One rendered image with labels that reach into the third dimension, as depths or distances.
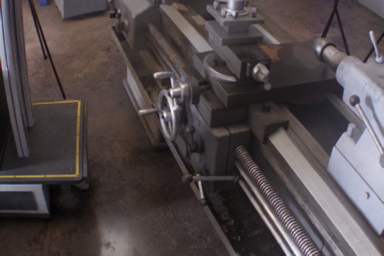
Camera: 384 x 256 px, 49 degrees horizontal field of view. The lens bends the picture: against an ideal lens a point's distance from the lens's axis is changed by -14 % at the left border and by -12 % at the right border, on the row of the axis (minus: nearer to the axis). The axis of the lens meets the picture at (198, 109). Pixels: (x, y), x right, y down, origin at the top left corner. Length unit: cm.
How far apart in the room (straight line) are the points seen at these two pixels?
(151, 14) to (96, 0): 202
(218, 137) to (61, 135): 106
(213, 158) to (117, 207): 91
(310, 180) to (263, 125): 28
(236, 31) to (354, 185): 73
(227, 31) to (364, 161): 72
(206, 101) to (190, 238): 88
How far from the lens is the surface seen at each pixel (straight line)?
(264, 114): 164
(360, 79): 141
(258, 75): 159
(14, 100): 217
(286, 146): 157
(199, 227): 239
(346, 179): 143
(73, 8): 456
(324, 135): 187
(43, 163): 230
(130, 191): 257
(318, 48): 163
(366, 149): 137
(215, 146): 167
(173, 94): 171
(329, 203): 140
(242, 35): 172
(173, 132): 185
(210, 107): 164
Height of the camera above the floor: 178
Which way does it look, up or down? 34 degrees down
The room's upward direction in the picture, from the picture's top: 4 degrees clockwise
